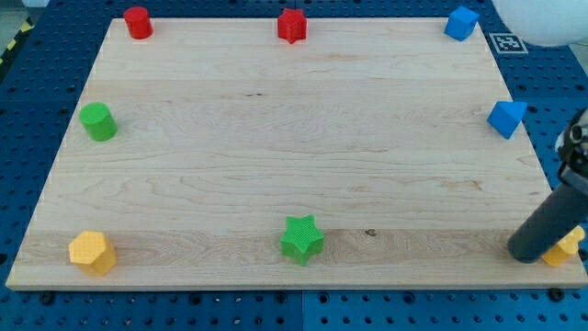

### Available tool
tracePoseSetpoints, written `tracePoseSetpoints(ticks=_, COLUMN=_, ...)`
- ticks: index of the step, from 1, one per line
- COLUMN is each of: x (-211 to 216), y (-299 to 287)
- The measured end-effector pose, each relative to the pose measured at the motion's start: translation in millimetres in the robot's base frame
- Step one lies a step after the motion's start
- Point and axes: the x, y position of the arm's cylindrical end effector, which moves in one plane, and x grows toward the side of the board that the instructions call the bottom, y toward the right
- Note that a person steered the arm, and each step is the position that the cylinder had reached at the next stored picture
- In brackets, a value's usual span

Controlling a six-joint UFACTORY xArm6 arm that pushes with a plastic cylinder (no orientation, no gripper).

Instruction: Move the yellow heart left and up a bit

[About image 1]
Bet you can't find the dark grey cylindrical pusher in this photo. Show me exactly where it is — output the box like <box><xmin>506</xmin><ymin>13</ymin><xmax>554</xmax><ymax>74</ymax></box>
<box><xmin>507</xmin><ymin>183</ymin><xmax>587</xmax><ymax>264</ymax></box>

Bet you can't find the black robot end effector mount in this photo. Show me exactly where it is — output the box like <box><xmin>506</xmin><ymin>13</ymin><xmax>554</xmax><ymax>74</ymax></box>
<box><xmin>556</xmin><ymin>109</ymin><xmax>587</xmax><ymax>195</ymax></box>

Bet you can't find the yellow heart block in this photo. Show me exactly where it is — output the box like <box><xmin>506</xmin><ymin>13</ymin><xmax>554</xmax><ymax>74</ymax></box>
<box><xmin>541</xmin><ymin>225</ymin><xmax>585</xmax><ymax>268</ymax></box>

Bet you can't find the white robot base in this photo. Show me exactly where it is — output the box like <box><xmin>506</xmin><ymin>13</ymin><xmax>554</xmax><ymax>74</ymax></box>
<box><xmin>492</xmin><ymin>0</ymin><xmax>587</xmax><ymax>47</ymax></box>

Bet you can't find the blue triangular block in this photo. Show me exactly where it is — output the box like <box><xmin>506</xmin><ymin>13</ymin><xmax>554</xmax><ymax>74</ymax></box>
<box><xmin>487</xmin><ymin>101</ymin><xmax>527</xmax><ymax>140</ymax></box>

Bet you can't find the white fiducial marker tag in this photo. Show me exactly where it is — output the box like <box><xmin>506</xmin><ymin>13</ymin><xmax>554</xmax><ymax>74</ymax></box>
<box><xmin>489</xmin><ymin>33</ymin><xmax>528</xmax><ymax>54</ymax></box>

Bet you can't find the blue cube block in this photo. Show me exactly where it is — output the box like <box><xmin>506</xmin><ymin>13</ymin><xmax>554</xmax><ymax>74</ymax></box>
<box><xmin>444</xmin><ymin>6</ymin><xmax>480</xmax><ymax>41</ymax></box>

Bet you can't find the green star block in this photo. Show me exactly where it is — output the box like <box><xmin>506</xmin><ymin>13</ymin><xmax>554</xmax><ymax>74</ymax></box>
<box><xmin>280</xmin><ymin>214</ymin><xmax>324</xmax><ymax>267</ymax></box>

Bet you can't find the wooden board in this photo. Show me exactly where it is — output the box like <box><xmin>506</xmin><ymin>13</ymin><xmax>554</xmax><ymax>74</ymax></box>
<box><xmin>6</xmin><ymin>17</ymin><xmax>587</xmax><ymax>291</ymax></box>

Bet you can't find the red star block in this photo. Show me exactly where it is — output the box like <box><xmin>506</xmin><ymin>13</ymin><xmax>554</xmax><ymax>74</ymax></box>
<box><xmin>277</xmin><ymin>8</ymin><xmax>308</xmax><ymax>44</ymax></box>

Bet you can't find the red cylinder block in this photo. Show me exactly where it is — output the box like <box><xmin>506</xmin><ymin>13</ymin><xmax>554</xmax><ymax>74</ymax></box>
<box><xmin>123</xmin><ymin>6</ymin><xmax>153</xmax><ymax>40</ymax></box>

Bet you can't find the green cylinder block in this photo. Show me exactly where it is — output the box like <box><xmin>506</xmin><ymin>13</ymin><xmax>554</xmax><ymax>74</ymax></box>
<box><xmin>79</xmin><ymin>102</ymin><xmax>118</xmax><ymax>142</ymax></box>

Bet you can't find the yellow hexagon block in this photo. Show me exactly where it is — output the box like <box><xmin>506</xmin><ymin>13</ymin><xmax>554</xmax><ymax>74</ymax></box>
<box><xmin>68</xmin><ymin>231</ymin><xmax>118</xmax><ymax>277</ymax></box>

